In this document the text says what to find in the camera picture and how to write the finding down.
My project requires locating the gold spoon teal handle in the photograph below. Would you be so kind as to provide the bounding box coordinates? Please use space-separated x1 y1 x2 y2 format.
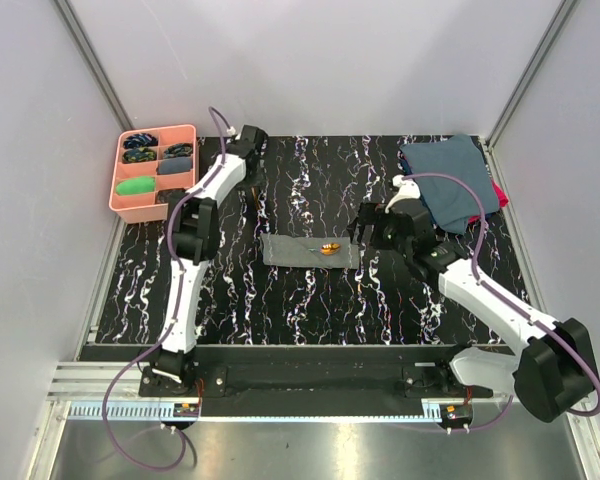
308 242 341 256

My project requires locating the grey stitched cloth napkin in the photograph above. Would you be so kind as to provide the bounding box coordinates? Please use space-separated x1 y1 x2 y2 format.
259 233 360 270

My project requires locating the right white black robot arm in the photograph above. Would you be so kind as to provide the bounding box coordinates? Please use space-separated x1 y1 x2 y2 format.
348 199 600 423

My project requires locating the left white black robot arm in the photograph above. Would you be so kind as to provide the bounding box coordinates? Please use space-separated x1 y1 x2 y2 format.
151 125 268 396

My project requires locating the blue grey folded cloth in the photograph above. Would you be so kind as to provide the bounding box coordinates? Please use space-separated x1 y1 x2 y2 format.
400 134 500 235

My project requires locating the teal patterned roll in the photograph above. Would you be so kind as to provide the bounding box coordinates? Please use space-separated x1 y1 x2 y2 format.
163 143 193 159

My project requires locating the grey rolled cloth in tray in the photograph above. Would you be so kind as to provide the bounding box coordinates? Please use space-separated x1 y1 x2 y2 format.
156 157 193 175

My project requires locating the brown patterned roll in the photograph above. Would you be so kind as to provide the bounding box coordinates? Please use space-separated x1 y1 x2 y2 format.
156 188 187 204

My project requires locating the pink compartment organizer tray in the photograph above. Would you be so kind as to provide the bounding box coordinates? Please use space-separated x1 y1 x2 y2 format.
109 124 198 224

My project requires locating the magenta folded cloth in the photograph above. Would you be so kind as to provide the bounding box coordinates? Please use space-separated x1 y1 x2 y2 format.
469 180 509 224

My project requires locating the yellow blue patterned roll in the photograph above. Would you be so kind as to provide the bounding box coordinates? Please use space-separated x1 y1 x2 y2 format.
122 146 158 164

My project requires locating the blue patterned roll top left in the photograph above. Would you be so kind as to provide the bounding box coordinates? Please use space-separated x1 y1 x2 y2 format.
122 132 158 149

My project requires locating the green rolled cloth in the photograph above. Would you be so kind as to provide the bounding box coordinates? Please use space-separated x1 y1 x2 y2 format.
115 176 156 196

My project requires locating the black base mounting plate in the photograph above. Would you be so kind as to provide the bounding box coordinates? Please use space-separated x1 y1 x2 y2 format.
139 345 493 413

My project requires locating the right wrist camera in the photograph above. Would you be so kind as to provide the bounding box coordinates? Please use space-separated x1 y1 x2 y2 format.
385 175 421 213

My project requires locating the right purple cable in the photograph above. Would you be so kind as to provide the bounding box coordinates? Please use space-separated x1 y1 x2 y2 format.
399 172 600 434

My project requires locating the white slotted cable duct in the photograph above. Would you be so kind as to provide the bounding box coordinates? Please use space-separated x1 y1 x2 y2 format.
69 401 442 423

